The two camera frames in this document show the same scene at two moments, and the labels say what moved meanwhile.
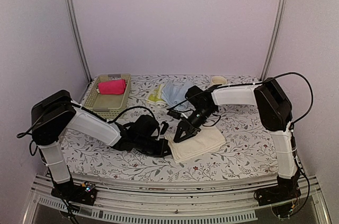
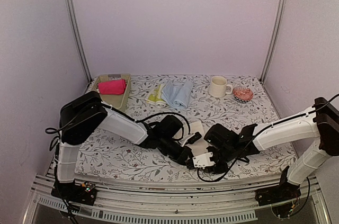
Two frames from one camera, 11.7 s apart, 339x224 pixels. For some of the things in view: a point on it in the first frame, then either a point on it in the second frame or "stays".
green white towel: x=155 y=97 stays
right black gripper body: x=192 y=127 → x=226 y=153
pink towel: x=112 y=87 stays
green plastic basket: x=109 y=106 stays
